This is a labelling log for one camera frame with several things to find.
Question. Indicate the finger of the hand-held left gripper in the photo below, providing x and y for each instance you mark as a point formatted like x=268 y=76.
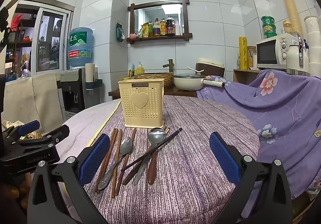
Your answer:
x=56 y=133
x=28 y=126

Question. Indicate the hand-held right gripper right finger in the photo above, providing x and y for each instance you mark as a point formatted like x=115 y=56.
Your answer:
x=224 y=156

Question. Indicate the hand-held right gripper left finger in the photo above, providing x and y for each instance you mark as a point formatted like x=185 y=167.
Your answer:
x=94 y=156

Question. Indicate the silver metal utensil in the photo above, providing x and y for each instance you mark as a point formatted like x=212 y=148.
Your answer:
x=139 y=172

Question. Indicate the cream plastic utensil holder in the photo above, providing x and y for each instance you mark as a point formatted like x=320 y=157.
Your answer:
x=130 y=113

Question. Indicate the floral snack bag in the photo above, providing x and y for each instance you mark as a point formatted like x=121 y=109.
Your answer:
x=33 y=135

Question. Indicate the pale lilac table cloth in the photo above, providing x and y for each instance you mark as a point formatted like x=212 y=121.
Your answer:
x=85 y=123

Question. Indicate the purple striped tablecloth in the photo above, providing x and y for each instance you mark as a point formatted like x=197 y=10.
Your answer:
x=190 y=163

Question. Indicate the grey water dispenser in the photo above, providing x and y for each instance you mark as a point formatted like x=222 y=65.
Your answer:
x=75 y=83

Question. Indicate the grey-blue cup holder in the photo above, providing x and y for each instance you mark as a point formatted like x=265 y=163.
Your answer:
x=96 y=84

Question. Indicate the purple floral bedsheet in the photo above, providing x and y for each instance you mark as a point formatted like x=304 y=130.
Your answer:
x=275 y=113

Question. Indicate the white paper cup sleeve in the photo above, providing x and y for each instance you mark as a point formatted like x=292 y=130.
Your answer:
x=89 y=72

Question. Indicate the white frying pan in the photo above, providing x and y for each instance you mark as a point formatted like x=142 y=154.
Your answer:
x=188 y=84

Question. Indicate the light wooden cabinet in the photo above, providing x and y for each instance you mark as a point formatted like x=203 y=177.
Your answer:
x=243 y=77

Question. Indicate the cluttered wooden shelf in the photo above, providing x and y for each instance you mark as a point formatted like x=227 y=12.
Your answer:
x=20 y=43

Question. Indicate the white framed sliding window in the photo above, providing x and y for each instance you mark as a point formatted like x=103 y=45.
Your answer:
x=51 y=45

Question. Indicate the brown white rice cooker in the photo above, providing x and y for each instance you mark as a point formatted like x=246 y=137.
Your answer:
x=213 y=68

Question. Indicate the blue water jug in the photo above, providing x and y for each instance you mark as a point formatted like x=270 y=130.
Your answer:
x=80 y=48

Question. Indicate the glass pan lid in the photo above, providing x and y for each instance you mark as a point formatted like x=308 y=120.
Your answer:
x=186 y=76

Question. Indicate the white ladle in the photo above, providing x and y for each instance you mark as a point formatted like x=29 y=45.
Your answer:
x=195 y=70

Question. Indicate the woven basket sink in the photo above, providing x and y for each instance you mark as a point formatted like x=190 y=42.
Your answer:
x=168 y=80

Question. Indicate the blue toothbrush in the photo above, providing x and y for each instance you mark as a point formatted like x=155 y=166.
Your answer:
x=132 y=67

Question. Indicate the yellow soap bottle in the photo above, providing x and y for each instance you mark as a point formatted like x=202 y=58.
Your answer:
x=139 y=69

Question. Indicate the glass jar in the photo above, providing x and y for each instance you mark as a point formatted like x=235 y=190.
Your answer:
x=251 y=59

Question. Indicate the yellow plastic wrap roll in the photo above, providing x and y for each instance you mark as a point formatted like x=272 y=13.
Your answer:
x=242 y=53

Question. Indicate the brass faucet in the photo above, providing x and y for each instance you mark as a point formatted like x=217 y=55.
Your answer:
x=170 y=66

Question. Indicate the red paper decoration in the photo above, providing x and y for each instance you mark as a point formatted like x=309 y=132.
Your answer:
x=16 y=19

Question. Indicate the white microwave oven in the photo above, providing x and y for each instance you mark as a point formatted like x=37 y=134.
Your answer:
x=268 y=53

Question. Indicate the white thermos jug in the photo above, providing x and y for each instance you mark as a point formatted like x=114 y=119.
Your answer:
x=293 y=58

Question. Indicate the green hanging bag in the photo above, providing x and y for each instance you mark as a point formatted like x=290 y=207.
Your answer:
x=119 y=32

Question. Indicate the pink bowl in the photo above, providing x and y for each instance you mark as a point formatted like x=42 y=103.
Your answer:
x=133 y=36

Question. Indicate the yellow seasoning packet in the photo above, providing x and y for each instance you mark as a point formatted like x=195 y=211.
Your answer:
x=145 y=31

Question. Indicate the white squeeze bottle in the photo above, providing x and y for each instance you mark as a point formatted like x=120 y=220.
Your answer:
x=177 y=28

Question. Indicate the green oil bottle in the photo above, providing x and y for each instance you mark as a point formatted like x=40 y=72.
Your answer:
x=150 y=29

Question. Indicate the dark soy sauce bottle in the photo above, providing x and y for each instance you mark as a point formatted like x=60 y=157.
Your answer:
x=170 y=27

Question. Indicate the wooden framed mirror shelf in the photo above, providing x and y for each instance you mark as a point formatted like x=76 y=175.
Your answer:
x=185 y=20

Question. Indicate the amber sauce bottle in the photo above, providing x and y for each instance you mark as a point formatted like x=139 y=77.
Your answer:
x=163 y=28

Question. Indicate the purple label bottle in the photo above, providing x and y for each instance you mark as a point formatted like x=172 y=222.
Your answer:
x=157 y=28

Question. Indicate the stack of white foam cups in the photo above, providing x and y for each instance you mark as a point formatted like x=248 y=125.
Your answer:
x=314 y=45

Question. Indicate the yellow lidded jar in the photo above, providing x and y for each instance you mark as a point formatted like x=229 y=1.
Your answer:
x=287 y=28

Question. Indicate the stack of yellow paper cups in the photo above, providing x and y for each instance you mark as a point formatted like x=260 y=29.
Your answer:
x=289 y=5

